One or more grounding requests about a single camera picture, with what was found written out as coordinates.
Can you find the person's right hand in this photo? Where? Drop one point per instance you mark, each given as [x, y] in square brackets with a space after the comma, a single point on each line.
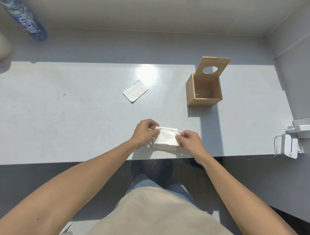
[192, 145]

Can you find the person's left hand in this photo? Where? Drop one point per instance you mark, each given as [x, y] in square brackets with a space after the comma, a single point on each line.
[141, 133]

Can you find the person's left thumb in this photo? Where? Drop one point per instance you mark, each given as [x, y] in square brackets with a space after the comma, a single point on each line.
[155, 134]

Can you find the person's right thumb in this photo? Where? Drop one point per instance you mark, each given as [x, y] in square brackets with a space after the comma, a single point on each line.
[179, 141]

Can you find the white tissue stack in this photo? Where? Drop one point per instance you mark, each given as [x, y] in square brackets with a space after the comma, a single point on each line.
[166, 139]

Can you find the person's right forearm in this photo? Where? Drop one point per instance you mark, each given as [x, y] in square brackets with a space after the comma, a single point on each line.
[242, 198]

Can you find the person's left forearm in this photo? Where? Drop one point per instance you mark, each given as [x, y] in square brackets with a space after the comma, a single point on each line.
[72, 186]

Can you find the black right shoe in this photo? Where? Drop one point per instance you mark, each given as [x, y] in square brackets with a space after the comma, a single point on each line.
[165, 172]

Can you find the black shoe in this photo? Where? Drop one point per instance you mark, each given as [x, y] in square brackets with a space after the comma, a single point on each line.
[165, 172]
[136, 167]

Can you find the black left shoe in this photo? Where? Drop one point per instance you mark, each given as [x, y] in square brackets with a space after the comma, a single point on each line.
[136, 167]

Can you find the flat white paper packet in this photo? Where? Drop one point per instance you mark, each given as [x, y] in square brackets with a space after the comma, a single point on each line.
[135, 91]

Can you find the blue jeans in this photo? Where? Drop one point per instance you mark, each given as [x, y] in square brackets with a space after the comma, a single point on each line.
[145, 182]

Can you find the wooden tissue box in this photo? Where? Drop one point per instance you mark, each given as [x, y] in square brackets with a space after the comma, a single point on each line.
[204, 93]

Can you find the beige shirt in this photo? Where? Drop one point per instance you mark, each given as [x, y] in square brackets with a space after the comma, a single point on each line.
[155, 213]

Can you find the wooden lid with round hole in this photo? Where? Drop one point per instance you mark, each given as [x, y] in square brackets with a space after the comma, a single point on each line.
[219, 63]

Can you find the white power strip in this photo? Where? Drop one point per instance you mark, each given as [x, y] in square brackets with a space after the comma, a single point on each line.
[289, 146]

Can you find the white power adapter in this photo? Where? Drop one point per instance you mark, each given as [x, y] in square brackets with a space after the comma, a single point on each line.
[300, 130]

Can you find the blue plastic bottle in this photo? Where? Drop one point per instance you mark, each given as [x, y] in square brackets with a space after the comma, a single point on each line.
[25, 20]

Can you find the beige rounded object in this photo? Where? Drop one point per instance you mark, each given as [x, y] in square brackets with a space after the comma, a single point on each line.
[4, 46]

